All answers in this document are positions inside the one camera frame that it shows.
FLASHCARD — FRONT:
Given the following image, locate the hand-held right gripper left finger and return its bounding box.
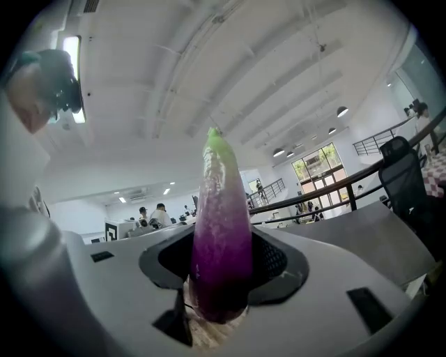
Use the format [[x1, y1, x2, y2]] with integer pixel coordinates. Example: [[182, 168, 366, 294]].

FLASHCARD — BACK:
[[69, 225, 196, 357]]

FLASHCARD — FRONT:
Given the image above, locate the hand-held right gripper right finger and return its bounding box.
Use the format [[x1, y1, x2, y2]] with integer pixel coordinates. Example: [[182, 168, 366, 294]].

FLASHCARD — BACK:
[[215, 226, 414, 357]]

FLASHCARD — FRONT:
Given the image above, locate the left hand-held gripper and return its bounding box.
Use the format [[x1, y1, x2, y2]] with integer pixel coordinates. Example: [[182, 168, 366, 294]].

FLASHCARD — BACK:
[[103, 218, 157, 242]]

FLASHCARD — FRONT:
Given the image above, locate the purple eggplant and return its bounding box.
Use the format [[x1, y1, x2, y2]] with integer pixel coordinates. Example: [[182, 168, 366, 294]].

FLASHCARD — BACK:
[[189, 127, 254, 324]]

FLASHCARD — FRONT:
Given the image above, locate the grey wooden table top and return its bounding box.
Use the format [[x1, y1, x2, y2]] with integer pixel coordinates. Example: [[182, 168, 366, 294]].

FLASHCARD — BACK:
[[250, 201, 438, 290]]

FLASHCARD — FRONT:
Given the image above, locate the group of recessed ceiling lights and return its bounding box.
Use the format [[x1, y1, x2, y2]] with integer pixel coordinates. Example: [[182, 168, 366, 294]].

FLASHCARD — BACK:
[[117, 180, 177, 204]]

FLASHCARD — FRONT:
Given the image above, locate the ceiling air conditioner unit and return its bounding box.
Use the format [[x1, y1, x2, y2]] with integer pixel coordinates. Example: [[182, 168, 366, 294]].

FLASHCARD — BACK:
[[128, 188, 154, 202]]

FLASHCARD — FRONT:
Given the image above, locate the black railing with brown handrail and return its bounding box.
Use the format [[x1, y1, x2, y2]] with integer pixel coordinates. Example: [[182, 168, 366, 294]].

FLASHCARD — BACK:
[[247, 104, 446, 226]]

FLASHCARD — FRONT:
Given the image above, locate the glass entrance door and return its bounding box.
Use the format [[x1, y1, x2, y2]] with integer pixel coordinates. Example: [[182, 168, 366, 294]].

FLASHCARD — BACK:
[[291, 142, 350, 207]]

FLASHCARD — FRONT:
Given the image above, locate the black balcony railing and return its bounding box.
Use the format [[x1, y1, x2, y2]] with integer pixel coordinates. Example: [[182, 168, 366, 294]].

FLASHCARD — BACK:
[[352, 125, 407, 157], [249, 177, 285, 208]]

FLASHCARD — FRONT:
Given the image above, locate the person's torso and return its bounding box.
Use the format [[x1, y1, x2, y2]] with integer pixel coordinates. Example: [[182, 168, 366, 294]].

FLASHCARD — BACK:
[[0, 86, 52, 219]]

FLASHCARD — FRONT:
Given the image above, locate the black office chair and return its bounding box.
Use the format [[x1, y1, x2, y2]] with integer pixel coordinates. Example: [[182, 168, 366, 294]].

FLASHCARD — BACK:
[[378, 135, 446, 252]]

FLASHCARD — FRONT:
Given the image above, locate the checkered tablecloth table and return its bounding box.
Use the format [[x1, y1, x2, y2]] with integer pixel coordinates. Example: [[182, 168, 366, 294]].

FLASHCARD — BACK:
[[420, 149, 446, 199]]

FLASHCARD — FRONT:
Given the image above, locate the person's head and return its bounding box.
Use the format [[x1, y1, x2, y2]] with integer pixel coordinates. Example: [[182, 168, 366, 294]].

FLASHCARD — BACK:
[[6, 50, 84, 135]]

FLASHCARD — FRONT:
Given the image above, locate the rectangular ceiling light panel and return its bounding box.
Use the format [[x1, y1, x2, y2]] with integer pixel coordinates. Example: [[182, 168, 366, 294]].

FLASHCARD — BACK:
[[61, 34, 87, 125]]

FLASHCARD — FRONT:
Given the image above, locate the black head-mounted camera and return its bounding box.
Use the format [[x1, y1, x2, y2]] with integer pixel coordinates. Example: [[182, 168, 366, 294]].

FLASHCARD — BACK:
[[37, 48, 84, 121]]

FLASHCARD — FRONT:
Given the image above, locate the teal head strap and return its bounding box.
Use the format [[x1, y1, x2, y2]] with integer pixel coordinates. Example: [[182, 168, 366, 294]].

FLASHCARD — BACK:
[[13, 50, 43, 69]]

